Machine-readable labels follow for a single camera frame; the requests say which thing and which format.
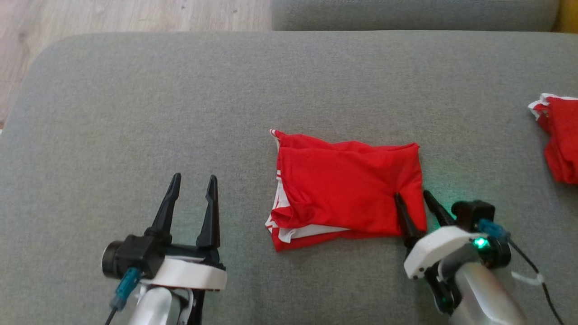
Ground red shorts with white band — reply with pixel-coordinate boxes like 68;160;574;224
527;93;578;185

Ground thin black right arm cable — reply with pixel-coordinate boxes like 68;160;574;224
508;239;565;325

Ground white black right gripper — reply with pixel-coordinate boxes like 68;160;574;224
394;190;486;316

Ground large grey sofa ottoman cushion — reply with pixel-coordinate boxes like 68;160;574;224
0;31;578;325

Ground teal right cable connector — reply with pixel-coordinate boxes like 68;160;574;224
477;218;511;240

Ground wide yellow sofa backrest cushion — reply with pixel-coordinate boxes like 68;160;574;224
552;0;578;33

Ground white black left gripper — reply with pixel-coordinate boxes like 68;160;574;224
142;173;228;325

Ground red Bulls basketball jersey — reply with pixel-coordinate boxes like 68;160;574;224
265;129;429;252

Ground teal left cable connector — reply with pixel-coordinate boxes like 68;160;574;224
110;267;142;311

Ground teal cable connector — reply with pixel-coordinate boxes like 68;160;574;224
477;218;511;240
110;267;142;311

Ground long grey sofa seat cushion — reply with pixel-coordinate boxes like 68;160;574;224
271;0;561;32

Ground white cable clip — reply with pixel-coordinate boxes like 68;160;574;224
512;270;545;286

